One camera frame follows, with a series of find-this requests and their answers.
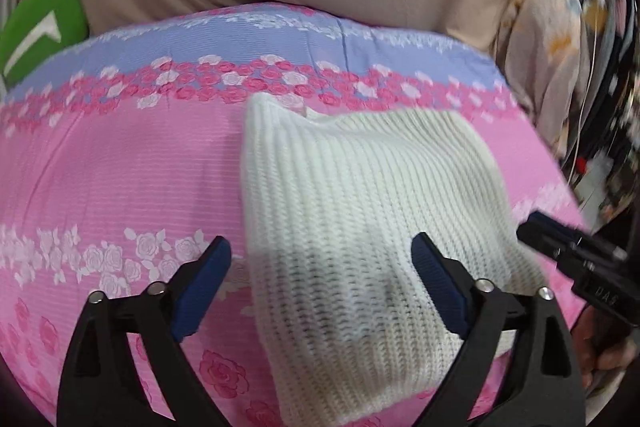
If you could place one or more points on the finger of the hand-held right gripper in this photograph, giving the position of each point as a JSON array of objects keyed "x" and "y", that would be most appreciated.
[{"x": 542, "y": 232}]

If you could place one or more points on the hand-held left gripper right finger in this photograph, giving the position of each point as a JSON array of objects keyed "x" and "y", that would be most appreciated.
[{"x": 442, "y": 287}]

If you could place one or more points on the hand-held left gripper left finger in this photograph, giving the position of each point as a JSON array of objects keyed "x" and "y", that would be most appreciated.
[{"x": 200, "y": 289}]

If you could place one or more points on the white knit sweater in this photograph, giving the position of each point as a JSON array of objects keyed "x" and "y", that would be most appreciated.
[{"x": 350, "y": 217}]

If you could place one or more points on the dark patterned clothes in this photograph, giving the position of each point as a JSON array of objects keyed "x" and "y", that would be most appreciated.
[{"x": 617, "y": 82}]

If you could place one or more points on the person's right hand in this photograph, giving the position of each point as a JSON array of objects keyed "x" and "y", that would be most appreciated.
[{"x": 600, "y": 347}]

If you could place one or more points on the small red object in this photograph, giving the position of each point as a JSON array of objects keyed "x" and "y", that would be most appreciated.
[{"x": 580, "y": 165}]

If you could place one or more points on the pink and blue floral bedsheet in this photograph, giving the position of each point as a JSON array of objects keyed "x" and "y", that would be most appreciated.
[{"x": 125, "y": 167}]

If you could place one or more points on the light floral printed cloth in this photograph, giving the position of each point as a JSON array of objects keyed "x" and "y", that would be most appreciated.
[{"x": 545, "y": 37}]

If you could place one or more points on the green pillow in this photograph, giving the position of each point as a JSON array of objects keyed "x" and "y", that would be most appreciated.
[{"x": 45, "y": 27}]

